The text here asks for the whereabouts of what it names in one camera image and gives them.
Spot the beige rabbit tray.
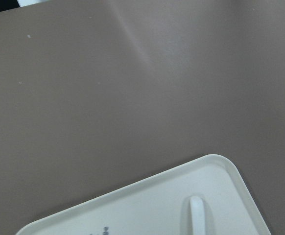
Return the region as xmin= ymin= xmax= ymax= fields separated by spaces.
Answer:
xmin=19 ymin=154 xmax=270 ymax=235

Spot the white ceramic spoon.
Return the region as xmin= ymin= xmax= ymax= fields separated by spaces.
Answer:
xmin=190 ymin=196 xmax=207 ymax=235

